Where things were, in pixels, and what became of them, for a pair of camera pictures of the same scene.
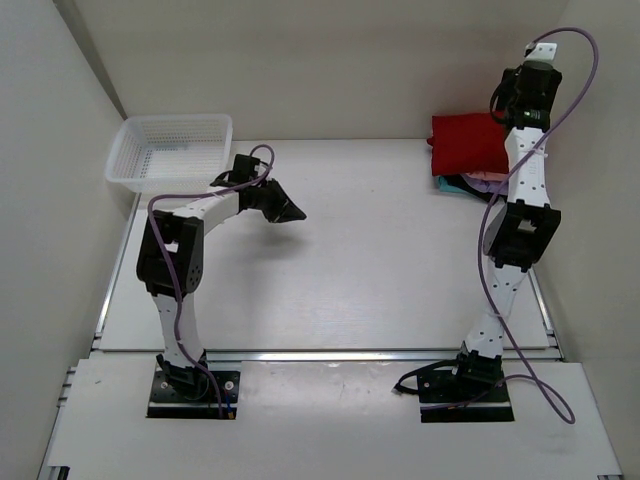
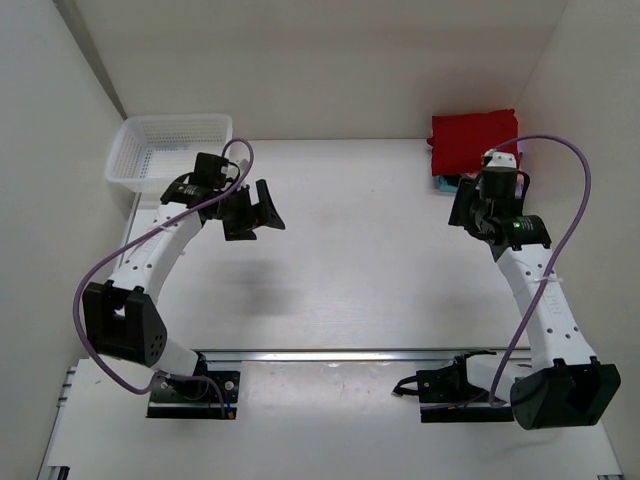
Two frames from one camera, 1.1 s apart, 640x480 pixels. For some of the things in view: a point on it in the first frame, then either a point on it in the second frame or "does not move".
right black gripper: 507,81 → 463,199
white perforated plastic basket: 172,153 does not move
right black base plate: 445,388 does not move
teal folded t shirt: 443,187 does not move
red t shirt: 464,144 does not move
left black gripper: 284,209 → 263,211
